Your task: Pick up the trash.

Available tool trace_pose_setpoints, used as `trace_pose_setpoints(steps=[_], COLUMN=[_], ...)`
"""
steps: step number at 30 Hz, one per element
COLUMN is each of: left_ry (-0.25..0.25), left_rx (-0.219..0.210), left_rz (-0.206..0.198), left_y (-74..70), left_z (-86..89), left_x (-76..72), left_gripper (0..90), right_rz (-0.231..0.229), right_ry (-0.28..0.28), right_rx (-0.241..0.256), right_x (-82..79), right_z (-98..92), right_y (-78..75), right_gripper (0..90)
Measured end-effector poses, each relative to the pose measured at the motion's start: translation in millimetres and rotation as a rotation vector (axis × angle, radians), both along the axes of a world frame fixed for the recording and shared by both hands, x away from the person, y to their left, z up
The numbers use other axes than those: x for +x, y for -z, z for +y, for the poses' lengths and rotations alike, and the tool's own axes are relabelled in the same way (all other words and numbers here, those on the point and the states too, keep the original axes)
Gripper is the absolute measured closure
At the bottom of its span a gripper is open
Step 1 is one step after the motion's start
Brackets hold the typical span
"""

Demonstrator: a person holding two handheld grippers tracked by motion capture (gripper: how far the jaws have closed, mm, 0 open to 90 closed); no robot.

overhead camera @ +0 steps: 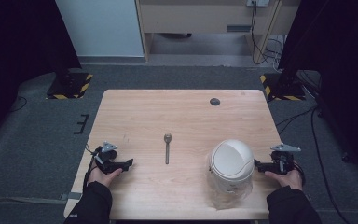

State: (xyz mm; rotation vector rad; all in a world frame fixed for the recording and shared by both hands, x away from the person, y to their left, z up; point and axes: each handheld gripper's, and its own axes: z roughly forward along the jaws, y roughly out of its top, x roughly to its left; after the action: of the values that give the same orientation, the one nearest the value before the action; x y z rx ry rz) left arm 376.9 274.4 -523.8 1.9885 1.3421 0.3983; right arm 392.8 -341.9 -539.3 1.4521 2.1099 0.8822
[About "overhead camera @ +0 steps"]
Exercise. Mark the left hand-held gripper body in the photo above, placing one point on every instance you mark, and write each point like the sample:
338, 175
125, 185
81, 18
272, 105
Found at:
107, 155

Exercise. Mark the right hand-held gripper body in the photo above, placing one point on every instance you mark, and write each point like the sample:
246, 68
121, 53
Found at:
282, 158

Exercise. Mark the white swing-lid trash can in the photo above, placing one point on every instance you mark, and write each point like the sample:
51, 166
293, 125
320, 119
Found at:
231, 165

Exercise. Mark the metal spoon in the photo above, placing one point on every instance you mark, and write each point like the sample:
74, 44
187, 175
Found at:
167, 149

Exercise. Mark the person's left hand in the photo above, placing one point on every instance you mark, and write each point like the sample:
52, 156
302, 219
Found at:
102, 176

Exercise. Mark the person's right hand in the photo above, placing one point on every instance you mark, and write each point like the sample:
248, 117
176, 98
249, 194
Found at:
287, 179

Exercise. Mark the clear plastic bag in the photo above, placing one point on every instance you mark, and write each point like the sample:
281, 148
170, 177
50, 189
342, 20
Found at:
227, 199

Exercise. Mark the black stand base striped tape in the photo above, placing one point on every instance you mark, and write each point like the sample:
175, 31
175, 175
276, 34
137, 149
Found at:
70, 86
282, 87

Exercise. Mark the grey table grommet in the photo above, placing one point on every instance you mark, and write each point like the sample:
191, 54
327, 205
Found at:
214, 101

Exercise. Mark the black curtain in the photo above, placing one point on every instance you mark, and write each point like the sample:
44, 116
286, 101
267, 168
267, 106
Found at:
335, 77
21, 62

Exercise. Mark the wooden cabinet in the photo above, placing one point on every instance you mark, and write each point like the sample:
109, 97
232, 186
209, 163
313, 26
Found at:
211, 21

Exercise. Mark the white wall outlet box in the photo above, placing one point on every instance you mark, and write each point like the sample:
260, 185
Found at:
257, 2

